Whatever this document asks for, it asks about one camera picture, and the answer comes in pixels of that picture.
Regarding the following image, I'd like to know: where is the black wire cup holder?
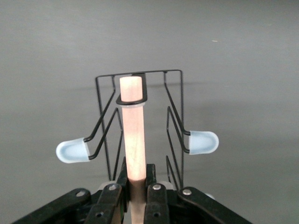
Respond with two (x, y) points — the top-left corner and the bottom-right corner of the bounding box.
(56, 69), (220, 224)

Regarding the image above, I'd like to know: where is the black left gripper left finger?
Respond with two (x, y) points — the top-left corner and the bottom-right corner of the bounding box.
(14, 156), (129, 224)

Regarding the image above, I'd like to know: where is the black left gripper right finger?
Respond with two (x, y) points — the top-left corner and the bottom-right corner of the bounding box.
(143, 164), (249, 224)

